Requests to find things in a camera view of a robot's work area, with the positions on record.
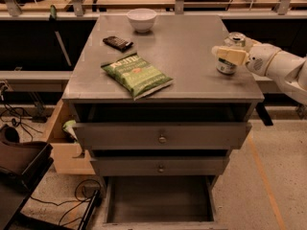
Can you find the dark chocolate bar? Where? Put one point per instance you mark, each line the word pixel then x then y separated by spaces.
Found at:
pixel 117 43

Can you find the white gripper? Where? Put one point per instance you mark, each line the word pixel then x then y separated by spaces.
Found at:
pixel 261 58

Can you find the light wooden box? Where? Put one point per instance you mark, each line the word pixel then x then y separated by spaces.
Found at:
pixel 68 156

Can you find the grey drawer cabinet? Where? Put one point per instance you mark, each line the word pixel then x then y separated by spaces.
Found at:
pixel 158 120

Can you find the metal railing frame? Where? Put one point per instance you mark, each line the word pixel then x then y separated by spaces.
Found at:
pixel 26 9

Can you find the middle grey drawer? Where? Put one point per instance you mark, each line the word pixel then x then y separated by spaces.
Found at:
pixel 148 166

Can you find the green handled tool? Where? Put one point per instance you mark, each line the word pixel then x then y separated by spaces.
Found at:
pixel 53 19

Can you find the bottom open grey drawer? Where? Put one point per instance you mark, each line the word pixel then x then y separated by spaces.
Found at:
pixel 160 203

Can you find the green bag in box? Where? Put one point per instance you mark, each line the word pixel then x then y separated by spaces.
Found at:
pixel 69 131

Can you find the top grey drawer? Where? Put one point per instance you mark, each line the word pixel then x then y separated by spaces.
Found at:
pixel 161 136

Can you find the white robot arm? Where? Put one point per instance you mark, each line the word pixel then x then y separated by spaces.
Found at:
pixel 288 71

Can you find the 7up soda can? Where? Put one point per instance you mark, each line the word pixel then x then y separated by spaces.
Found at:
pixel 231 54

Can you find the dark cart at left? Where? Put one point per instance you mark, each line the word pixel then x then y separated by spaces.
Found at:
pixel 22 165

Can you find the green chip bag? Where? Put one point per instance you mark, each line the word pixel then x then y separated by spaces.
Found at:
pixel 137 75

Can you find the white bowl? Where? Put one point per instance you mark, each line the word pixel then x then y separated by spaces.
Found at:
pixel 142 20

